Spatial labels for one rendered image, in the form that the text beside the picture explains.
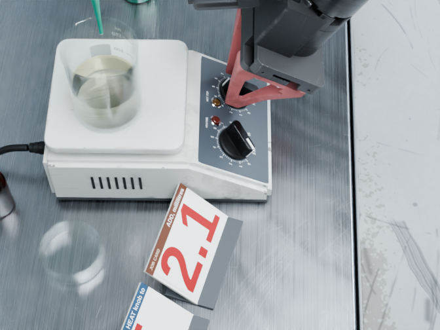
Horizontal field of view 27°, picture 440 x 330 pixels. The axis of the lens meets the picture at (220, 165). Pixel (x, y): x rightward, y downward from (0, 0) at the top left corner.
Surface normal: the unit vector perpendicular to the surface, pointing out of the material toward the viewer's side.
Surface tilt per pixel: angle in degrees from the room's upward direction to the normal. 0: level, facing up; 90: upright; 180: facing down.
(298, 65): 29
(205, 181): 90
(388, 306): 0
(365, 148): 0
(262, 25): 60
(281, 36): 89
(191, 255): 40
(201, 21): 0
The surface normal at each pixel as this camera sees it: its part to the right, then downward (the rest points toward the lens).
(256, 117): 0.50, -0.45
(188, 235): 0.62, -0.24
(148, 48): 0.00, -0.53
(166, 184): -0.01, 0.85
